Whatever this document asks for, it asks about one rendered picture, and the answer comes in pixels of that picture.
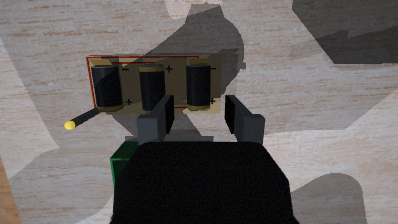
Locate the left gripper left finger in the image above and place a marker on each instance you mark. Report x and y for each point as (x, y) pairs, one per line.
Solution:
(154, 126)

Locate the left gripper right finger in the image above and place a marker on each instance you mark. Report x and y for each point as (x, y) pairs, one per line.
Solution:
(246, 127)

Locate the green open-top box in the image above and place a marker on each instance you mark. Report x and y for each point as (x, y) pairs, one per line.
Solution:
(121, 157)

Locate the black battery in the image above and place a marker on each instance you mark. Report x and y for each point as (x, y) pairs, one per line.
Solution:
(152, 81)
(198, 79)
(107, 88)

